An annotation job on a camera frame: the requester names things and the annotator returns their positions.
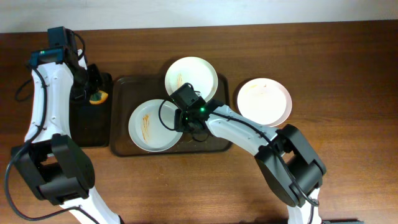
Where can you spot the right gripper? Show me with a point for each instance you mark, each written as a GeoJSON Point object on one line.
{"type": "Point", "coordinates": [185, 123]}

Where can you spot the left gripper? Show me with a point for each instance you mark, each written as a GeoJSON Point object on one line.
{"type": "Point", "coordinates": [94, 82]}

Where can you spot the green and yellow sponge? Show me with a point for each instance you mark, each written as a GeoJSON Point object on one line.
{"type": "Point", "coordinates": [98, 97]}

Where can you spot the pale blue plate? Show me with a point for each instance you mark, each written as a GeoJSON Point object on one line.
{"type": "Point", "coordinates": [146, 130]}

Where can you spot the white plate with sauce streak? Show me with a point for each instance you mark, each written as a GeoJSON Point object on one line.
{"type": "Point", "coordinates": [264, 101]}

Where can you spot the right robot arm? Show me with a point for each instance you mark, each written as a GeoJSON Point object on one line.
{"type": "Point", "coordinates": [291, 167]}

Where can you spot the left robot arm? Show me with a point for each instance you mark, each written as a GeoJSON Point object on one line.
{"type": "Point", "coordinates": [54, 167]}

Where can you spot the dark brown serving tray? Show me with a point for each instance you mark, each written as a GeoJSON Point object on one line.
{"type": "Point", "coordinates": [129, 92]}

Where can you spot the black sponge tray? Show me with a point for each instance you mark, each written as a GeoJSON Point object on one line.
{"type": "Point", "coordinates": [90, 124]}

